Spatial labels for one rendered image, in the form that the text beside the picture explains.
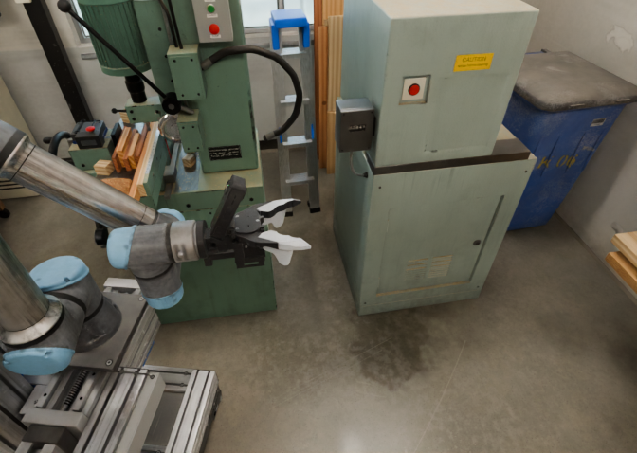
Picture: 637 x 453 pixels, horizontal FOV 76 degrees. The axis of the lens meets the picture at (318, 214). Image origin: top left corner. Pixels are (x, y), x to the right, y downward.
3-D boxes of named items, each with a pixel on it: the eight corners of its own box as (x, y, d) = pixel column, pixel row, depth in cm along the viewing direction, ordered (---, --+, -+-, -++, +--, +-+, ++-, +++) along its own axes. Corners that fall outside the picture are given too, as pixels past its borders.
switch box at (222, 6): (200, 36, 127) (190, -22, 116) (233, 34, 128) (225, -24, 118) (199, 43, 122) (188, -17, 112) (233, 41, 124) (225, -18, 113)
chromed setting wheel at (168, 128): (163, 141, 149) (154, 111, 141) (198, 139, 150) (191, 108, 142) (162, 146, 147) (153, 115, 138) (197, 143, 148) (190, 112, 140)
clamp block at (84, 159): (87, 150, 161) (79, 130, 155) (123, 147, 162) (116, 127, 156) (77, 172, 150) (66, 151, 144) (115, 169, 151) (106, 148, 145)
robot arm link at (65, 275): (107, 280, 106) (87, 244, 97) (94, 325, 96) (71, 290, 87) (58, 286, 104) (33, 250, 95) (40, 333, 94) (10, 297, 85)
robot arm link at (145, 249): (124, 250, 79) (109, 218, 74) (182, 244, 81) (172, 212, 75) (116, 281, 74) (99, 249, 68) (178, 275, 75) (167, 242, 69)
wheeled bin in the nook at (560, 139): (438, 189, 283) (474, 46, 218) (509, 179, 291) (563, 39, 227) (486, 256, 236) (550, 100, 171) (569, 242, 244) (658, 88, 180)
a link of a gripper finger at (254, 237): (287, 240, 73) (248, 228, 76) (287, 232, 72) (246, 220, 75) (274, 256, 70) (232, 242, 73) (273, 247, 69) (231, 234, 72)
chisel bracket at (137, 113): (135, 118, 156) (127, 98, 151) (172, 116, 158) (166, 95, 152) (131, 128, 151) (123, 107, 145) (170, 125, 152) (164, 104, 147)
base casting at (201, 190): (134, 154, 187) (127, 136, 181) (259, 144, 194) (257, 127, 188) (113, 219, 154) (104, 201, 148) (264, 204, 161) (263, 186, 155)
